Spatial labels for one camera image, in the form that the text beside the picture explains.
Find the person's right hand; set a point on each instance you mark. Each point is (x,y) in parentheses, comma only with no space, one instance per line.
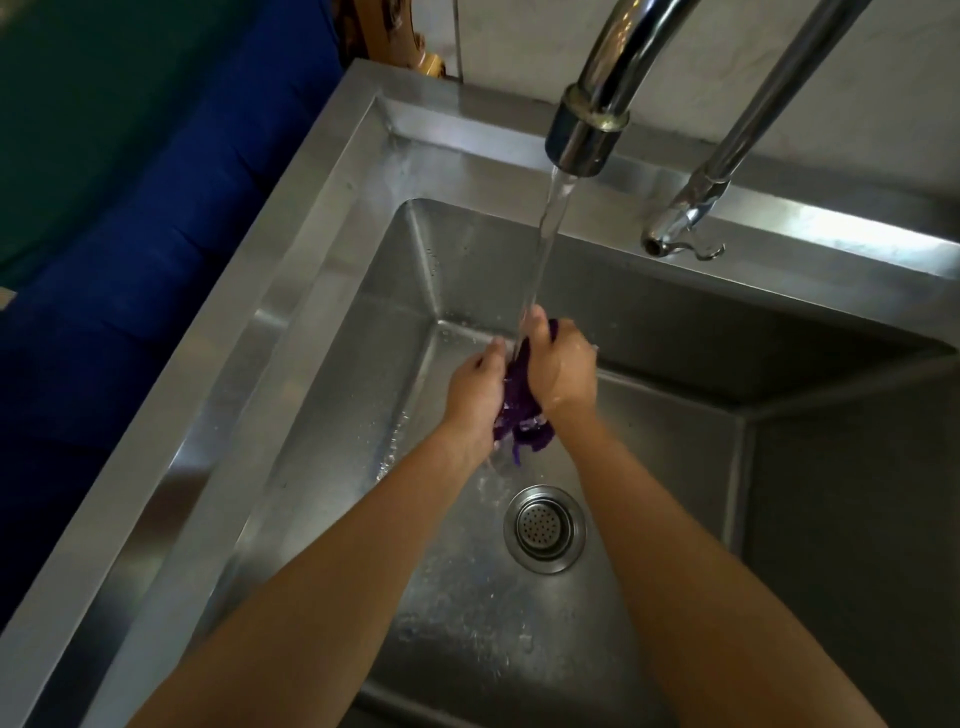
(564,371)

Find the person's left hand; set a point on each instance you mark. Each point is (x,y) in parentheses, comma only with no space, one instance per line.
(471,401)

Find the person's right fingers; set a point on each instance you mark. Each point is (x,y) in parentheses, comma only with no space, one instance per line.
(535,330)

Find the person's left fingers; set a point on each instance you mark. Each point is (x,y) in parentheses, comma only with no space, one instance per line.
(493,352)

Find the purple wet cloth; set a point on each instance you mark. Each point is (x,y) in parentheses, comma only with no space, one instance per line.
(523,420)

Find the person's right forearm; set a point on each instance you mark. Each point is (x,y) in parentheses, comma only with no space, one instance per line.
(697,592)

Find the person's left forearm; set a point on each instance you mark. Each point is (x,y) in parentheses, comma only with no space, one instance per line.
(315,592)

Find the stainless steel sink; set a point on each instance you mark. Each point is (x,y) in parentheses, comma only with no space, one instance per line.
(465,420)

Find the round metal drain strainer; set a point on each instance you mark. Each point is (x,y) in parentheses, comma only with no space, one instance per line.
(545,529)

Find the chrome wide faucet spout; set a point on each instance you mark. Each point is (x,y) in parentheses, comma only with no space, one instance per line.
(604,82)

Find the chrome thin faucet spout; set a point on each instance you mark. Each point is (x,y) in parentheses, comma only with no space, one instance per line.
(739,131)

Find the golden brass object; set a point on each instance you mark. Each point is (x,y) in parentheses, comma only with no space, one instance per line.
(427,56)

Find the blue tarp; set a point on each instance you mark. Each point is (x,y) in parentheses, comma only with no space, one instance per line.
(127,285)

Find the green sheet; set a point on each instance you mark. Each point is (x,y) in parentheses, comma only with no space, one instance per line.
(97,112)

